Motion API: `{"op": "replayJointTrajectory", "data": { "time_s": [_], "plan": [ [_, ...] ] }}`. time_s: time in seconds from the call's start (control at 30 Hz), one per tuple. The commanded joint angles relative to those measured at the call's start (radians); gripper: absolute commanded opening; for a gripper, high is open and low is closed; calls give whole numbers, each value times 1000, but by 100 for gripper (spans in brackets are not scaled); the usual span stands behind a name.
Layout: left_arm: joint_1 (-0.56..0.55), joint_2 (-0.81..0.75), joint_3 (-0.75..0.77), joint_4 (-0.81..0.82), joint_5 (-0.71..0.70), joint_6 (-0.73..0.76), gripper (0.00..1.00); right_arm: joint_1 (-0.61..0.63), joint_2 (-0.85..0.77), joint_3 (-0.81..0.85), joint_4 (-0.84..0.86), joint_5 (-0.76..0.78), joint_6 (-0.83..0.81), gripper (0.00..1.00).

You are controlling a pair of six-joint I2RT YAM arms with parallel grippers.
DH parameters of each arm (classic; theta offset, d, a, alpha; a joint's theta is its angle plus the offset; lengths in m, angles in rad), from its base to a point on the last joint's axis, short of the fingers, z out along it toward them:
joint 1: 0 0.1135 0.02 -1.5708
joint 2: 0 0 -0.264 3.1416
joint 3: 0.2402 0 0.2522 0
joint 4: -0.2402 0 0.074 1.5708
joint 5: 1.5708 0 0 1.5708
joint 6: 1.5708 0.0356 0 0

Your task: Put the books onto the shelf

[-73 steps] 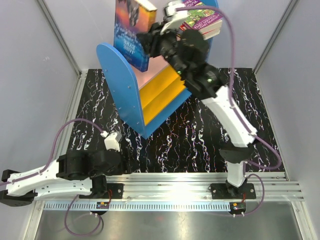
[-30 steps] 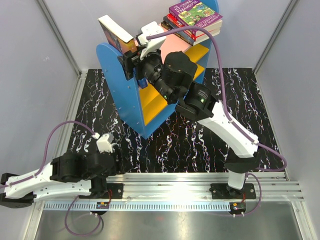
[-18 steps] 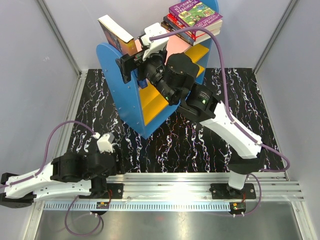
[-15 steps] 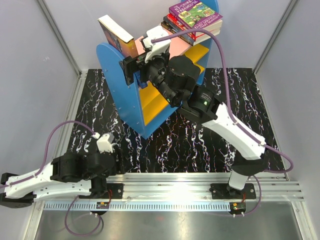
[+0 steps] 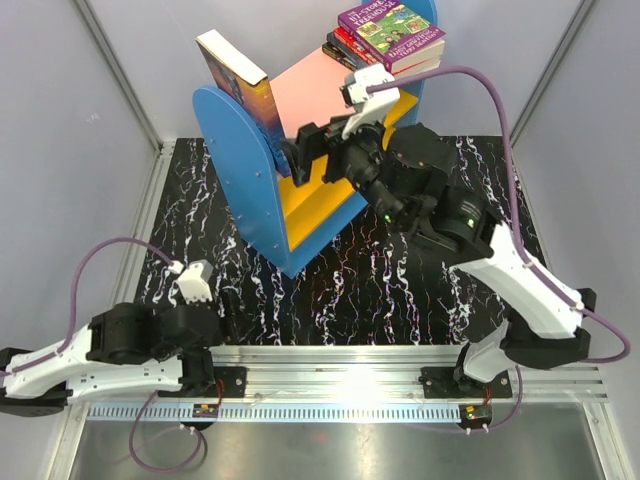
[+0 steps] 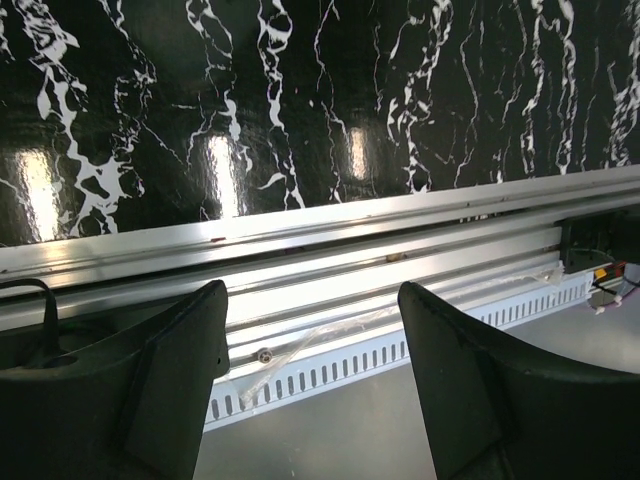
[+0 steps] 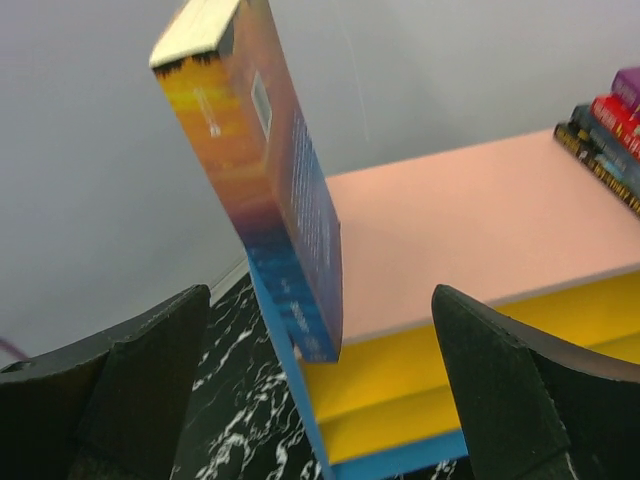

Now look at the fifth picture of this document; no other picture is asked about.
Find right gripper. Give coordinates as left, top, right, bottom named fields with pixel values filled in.
left=279, top=104, right=409, bottom=229

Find blue Jane Eyre book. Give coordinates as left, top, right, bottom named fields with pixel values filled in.
left=195, top=29, right=291, bottom=177

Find Nineteen Eighty-Four book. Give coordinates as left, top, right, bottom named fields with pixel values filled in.
left=326, top=32, right=369, bottom=68

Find black blue Treehouse book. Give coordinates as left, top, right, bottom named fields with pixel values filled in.
left=321, top=41, right=377, bottom=71

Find red 13-Storey Treehouse book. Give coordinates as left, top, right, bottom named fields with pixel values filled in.
left=332, top=27, right=442, bottom=76

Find purple 117-Storey Treehouse book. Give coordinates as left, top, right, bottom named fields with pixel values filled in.
left=337, top=0, right=445, bottom=79

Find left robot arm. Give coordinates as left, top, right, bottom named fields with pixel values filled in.
left=1, top=290, right=247, bottom=418

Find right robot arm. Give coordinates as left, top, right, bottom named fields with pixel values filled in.
left=280, top=116, right=595, bottom=397

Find blue pink yellow bookshelf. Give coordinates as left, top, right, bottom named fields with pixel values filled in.
left=192, top=0, right=441, bottom=281

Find black marble pattern mat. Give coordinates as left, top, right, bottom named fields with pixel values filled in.
left=150, top=138, right=510, bottom=345

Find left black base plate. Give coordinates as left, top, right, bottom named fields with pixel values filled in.
left=159, top=366, right=248, bottom=399

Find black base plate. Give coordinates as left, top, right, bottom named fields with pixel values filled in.
left=418, top=366, right=513, bottom=400
left=159, top=366, right=248, bottom=399

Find aluminium mounting rail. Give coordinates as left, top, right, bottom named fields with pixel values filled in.
left=67, top=343, right=609, bottom=406

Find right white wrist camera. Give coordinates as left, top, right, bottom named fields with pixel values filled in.
left=341, top=63, right=400, bottom=140

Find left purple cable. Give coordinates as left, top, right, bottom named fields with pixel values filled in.
left=0, top=237, right=207, bottom=474

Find purple cable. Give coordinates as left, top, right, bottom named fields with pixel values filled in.
left=0, top=237, right=207, bottom=474
left=367, top=64, right=632, bottom=431

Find white slotted cable duct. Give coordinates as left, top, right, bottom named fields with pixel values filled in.
left=88, top=402, right=491, bottom=424

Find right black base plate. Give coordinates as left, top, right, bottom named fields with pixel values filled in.
left=418, top=366, right=513, bottom=400

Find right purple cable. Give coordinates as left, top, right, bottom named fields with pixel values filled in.
left=367, top=64, right=632, bottom=431

